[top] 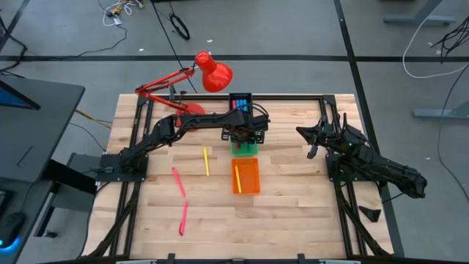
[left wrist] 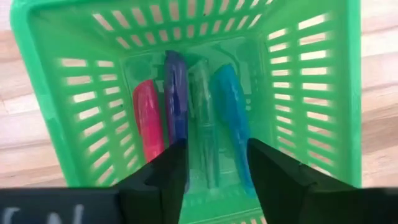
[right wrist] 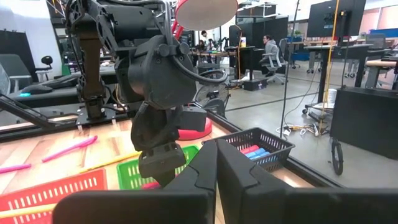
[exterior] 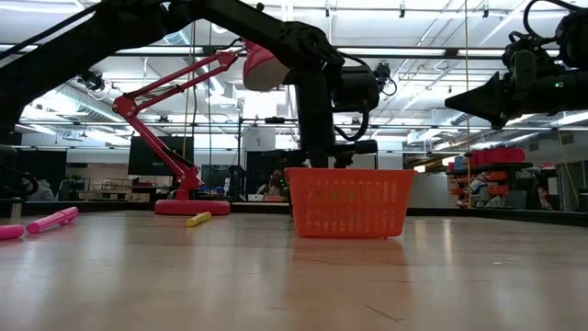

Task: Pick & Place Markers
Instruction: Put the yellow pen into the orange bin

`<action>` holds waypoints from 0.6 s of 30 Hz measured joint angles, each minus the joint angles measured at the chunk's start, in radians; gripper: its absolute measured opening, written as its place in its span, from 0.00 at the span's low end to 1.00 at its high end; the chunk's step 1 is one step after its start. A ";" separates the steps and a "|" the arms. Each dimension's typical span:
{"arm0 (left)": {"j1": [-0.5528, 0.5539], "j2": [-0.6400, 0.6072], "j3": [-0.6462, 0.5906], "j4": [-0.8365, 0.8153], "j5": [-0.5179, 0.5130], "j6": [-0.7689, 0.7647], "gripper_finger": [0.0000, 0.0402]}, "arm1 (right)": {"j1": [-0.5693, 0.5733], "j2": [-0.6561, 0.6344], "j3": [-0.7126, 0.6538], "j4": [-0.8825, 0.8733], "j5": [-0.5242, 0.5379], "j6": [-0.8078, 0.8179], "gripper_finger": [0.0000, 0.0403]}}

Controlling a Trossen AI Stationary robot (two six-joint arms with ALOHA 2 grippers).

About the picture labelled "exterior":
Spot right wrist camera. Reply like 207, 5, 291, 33
502, 30, 539, 93

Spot yellow highlighter marker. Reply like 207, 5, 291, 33
186, 211, 213, 228

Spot person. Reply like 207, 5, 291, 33
256, 168, 291, 202

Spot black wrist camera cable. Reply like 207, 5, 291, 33
522, 0, 588, 43

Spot orange plastic basket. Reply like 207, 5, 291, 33
284, 166, 417, 240

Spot red desk lamp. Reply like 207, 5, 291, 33
112, 39, 291, 217

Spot black background monitor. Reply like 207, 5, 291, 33
127, 135, 196, 177

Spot pink highlighter marker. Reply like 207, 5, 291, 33
0, 223, 26, 242
25, 206, 81, 235

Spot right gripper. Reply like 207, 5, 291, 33
444, 70, 556, 131

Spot black ceiling-mounted camera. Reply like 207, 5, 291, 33
374, 61, 398, 98

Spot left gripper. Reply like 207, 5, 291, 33
296, 109, 379, 169

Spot shelf with red bins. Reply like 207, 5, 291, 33
444, 146, 535, 209

